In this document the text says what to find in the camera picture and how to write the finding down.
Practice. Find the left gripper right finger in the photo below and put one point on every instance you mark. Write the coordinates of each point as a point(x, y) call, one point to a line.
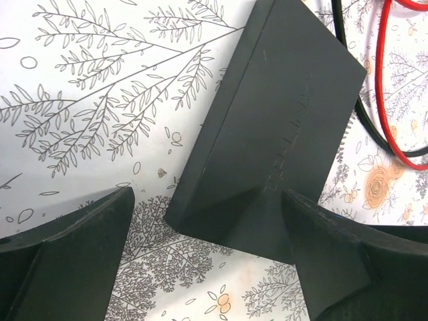
point(352, 271)

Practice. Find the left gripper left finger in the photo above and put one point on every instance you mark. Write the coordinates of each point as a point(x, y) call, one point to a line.
point(65, 269)

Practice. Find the black network switch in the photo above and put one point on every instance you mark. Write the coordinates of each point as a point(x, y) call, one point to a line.
point(275, 124)

